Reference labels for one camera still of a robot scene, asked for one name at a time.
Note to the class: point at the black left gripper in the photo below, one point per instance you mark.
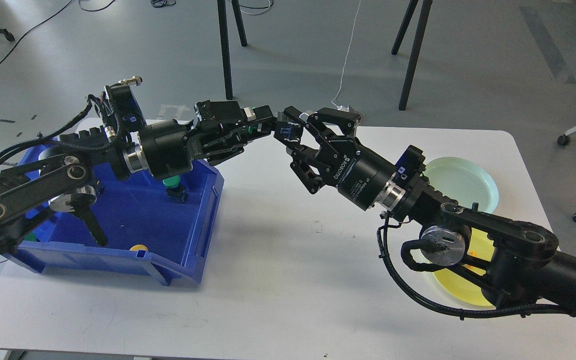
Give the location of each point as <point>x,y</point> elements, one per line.
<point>170,148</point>

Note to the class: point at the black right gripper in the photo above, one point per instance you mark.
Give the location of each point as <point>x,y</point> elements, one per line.
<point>330,155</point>

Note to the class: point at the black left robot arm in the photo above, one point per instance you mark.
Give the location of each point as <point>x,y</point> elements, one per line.
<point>55,173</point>

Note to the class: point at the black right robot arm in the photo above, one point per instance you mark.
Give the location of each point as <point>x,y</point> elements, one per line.
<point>516,264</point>

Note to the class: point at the light green plate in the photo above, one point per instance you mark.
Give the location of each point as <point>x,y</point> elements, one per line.
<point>465,181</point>

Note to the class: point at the yellow plate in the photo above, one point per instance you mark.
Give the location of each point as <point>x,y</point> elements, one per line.
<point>461,288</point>

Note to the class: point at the green push button corner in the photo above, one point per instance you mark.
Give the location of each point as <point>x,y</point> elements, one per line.
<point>31,237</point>

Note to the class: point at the white power adapter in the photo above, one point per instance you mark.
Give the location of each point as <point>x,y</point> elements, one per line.
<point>349,109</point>

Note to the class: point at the blue plastic bin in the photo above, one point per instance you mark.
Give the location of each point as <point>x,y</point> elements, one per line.
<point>131,212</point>

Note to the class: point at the black stand leg left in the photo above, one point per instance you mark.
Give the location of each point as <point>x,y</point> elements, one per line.
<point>224,39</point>

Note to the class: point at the black stand leg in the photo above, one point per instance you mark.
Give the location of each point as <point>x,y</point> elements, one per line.
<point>224,39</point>
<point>416,47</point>

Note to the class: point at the black stand leg right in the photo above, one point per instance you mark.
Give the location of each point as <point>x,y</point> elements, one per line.
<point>416,47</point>

